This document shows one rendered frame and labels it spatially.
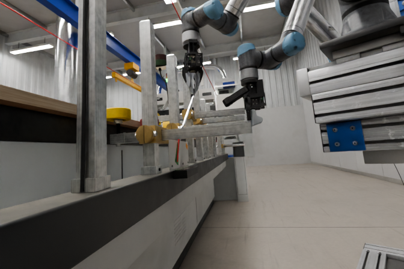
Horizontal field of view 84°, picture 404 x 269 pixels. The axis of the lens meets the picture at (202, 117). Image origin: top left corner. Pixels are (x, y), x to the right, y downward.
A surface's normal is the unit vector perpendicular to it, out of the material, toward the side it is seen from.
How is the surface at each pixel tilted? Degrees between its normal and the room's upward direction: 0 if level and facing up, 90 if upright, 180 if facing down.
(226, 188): 90
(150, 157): 90
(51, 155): 90
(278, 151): 90
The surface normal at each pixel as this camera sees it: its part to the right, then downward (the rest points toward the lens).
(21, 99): 0.98, -0.09
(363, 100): -0.67, -0.07
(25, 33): -0.20, -0.14
